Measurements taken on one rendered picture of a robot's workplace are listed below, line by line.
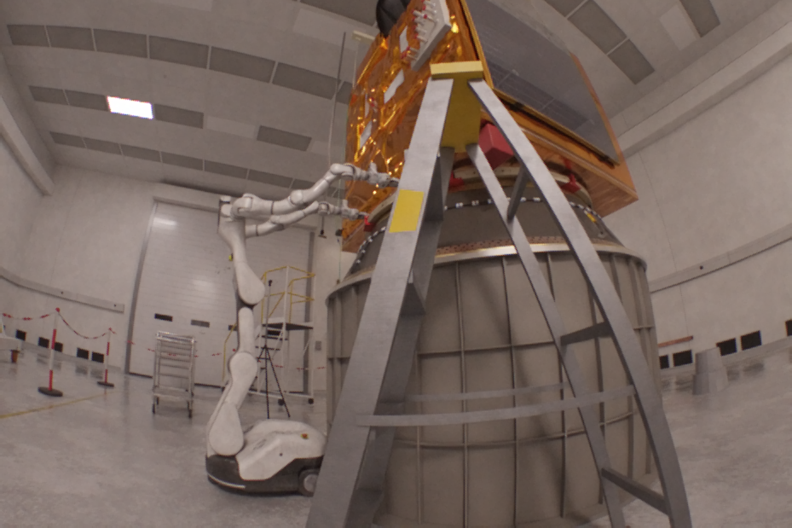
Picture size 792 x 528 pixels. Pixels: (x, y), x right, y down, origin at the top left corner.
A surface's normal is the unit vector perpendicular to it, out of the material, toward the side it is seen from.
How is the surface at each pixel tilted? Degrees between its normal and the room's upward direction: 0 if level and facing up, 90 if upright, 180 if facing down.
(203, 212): 90
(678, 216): 90
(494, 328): 90
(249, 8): 180
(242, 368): 90
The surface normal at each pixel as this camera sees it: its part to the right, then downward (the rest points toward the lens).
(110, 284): 0.47, -0.36
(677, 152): -0.88, -0.17
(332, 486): -0.15, -0.43
